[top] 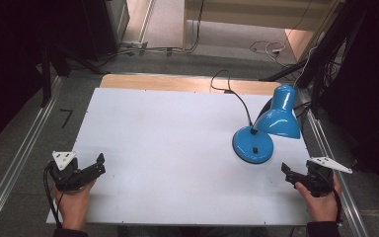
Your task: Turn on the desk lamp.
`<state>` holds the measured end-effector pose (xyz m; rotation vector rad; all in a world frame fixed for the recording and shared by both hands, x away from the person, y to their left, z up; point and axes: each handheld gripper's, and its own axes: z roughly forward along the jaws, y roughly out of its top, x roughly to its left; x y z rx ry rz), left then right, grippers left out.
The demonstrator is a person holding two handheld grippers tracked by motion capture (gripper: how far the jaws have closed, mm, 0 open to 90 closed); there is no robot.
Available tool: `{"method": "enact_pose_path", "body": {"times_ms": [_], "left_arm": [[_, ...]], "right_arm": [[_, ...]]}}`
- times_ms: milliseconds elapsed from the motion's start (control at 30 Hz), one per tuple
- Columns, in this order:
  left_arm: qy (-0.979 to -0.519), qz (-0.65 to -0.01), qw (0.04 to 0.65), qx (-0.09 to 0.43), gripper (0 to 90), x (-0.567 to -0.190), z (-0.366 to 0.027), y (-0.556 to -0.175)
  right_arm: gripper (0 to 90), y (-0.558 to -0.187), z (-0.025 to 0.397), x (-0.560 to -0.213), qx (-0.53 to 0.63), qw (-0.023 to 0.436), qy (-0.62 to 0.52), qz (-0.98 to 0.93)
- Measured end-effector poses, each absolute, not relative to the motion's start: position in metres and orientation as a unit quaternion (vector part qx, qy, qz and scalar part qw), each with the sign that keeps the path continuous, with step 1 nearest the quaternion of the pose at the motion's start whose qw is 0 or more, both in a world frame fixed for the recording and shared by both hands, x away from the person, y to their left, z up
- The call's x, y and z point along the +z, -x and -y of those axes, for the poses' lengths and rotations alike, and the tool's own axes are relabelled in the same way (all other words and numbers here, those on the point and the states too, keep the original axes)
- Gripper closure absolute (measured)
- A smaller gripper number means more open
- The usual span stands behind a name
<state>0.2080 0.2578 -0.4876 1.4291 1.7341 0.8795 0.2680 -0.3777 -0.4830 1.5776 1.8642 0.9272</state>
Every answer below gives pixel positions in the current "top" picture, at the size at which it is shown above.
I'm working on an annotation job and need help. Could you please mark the person's right hand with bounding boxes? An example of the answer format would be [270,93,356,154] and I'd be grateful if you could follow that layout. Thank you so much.
[294,174,342,223]

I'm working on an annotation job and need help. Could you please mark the person's left hand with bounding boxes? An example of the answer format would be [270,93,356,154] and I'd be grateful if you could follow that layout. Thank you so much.
[52,180,97,231]

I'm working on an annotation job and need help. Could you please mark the black metal stand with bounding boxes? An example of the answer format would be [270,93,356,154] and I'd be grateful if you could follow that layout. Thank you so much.
[259,0,369,117]
[38,39,107,109]

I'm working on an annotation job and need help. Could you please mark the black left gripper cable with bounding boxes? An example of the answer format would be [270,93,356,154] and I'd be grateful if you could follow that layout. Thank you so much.
[42,163,63,229]

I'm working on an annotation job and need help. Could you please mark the person's sleeve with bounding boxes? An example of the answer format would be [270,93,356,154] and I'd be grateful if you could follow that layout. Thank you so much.
[306,220,342,237]
[52,227,90,237]

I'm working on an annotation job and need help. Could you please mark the white table board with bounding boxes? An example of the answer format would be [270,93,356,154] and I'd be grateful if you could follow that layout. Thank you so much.
[45,87,312,227]

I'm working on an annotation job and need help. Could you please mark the wooden table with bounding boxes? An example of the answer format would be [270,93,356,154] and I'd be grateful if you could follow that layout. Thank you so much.
[99,73,282,97]

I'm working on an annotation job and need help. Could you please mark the person's right sleeve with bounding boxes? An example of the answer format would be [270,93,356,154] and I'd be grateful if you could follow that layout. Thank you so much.
[306,220,342,237]

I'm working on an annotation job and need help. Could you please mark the white floor cable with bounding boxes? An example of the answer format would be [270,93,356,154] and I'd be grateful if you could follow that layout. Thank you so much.
[249,39,297,68]

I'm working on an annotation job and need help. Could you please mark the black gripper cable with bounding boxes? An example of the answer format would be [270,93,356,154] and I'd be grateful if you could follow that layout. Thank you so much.
[42,163,63,229]
[322,171,343,225]

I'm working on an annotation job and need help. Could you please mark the right aluminium rail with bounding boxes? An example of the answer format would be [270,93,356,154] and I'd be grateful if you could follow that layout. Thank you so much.
[297,88,371,237]

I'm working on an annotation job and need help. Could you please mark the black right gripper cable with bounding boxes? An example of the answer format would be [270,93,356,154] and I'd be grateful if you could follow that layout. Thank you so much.
[322,171,343,225]

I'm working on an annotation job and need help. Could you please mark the bundle of floor cables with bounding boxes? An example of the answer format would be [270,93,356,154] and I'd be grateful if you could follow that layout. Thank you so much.
[95,0,206,68]

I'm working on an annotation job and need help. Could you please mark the person's left sleeve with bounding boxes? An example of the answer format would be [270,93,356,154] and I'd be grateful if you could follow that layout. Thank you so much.
[52,227,90,237]

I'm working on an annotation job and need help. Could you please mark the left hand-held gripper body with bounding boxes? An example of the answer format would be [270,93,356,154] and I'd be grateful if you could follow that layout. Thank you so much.
[47,150,94,193]

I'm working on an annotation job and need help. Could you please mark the aluminium rail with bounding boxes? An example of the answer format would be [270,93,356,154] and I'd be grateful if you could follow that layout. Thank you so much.
[297,88,371,237]
[0,76,63,237]

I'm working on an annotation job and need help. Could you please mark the black lamp power cable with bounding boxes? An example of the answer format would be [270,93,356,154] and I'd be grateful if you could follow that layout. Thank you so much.
[209,69,255,130]

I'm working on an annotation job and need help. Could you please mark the beige cabinet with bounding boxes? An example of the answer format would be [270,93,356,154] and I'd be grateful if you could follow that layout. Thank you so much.
[182,0,346,62]

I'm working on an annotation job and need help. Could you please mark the left aluminium rail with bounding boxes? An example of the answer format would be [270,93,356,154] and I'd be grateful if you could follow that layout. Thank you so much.
[0,76,63,237]

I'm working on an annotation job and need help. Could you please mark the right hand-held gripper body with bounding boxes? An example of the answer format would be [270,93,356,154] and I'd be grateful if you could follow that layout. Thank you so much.
[295,156,353,198]

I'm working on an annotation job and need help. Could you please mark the blue desk lamp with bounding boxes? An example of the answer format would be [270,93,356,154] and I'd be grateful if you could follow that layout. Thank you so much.
[232,84,302,165]

